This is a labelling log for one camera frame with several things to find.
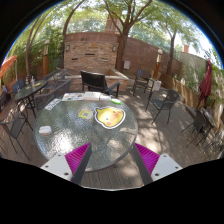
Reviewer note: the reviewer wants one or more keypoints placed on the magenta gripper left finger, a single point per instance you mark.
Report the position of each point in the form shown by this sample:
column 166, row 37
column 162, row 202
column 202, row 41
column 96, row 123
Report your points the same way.
column 71, row 166

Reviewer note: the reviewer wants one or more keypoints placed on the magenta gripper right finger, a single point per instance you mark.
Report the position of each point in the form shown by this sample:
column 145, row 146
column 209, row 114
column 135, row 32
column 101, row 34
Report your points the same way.
column 153, row 166

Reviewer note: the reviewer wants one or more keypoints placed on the round glass patio table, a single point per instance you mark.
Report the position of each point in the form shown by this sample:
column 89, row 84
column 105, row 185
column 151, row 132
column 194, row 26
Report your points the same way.
column 69, row 132

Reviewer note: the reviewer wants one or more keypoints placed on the small yellow square card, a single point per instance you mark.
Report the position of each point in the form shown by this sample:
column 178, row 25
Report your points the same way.
column 85, row 114

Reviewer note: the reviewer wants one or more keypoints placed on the black chair far right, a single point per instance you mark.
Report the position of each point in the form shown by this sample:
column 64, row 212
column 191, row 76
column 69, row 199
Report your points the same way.
column 201, row 125

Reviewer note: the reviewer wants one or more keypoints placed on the white patterned card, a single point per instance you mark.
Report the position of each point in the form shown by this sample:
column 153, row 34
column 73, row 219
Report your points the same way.
column 52, row 104

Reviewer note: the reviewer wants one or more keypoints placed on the black mesh chair right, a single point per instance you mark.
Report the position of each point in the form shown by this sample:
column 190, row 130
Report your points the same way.
column 171, row 97

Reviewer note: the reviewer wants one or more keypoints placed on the colourful printed sheet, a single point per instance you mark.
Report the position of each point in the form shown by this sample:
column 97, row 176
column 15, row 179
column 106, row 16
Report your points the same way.
column 72, row 96

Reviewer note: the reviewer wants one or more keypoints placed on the black chair near left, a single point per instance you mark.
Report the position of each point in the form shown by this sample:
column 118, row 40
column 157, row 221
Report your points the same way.
column 15, row 123

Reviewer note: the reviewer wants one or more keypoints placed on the white book stack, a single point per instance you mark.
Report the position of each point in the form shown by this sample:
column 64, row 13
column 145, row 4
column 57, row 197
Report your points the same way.
column 91, row 96

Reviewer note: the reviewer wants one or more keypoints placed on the green marker pen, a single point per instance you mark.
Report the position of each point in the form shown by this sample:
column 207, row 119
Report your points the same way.
column 116, row 101

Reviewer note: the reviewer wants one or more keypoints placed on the black patio chair behind table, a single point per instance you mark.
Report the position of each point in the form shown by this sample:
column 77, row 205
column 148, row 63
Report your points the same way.
column 97, row 83

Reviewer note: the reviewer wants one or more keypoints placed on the black chair back right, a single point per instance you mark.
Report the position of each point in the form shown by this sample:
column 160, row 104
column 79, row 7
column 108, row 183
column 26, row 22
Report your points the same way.
column 142, row 79

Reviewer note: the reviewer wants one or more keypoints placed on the closed red patio umbrella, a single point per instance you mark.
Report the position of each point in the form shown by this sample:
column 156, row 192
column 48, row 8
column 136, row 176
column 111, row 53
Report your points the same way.
column 205, row 86

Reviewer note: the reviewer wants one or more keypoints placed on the orange umbrella left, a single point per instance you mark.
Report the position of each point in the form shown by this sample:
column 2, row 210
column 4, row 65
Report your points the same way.
column 6, row 63

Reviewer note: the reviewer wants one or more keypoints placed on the stone brick fireplace wall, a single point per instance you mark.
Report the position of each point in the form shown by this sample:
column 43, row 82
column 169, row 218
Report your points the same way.
column 90, row 51

